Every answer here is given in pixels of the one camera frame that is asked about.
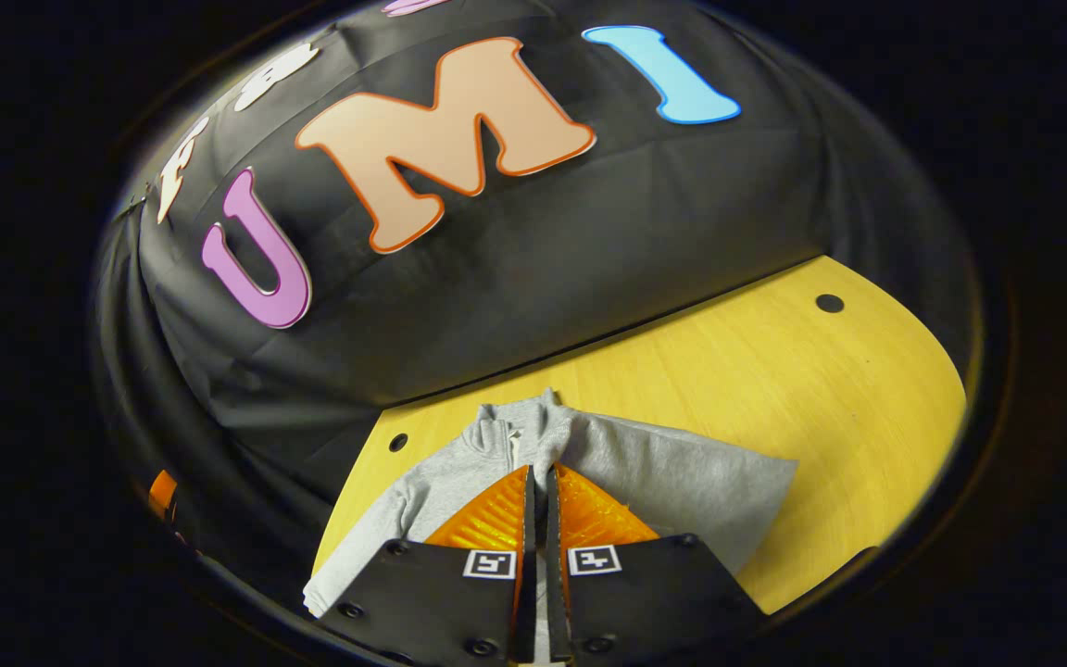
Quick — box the black backdrop cloth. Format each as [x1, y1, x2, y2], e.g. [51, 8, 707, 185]
[94, 0, 979, 594]

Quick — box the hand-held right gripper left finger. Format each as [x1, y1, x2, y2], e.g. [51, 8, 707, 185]
[316, 465, 537, 666]

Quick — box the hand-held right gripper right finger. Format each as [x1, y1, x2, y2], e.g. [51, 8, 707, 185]
[545, 462, 768, 666]

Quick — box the grey sweatshirt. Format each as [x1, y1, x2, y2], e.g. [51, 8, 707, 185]
[302, 387, 798, 664]

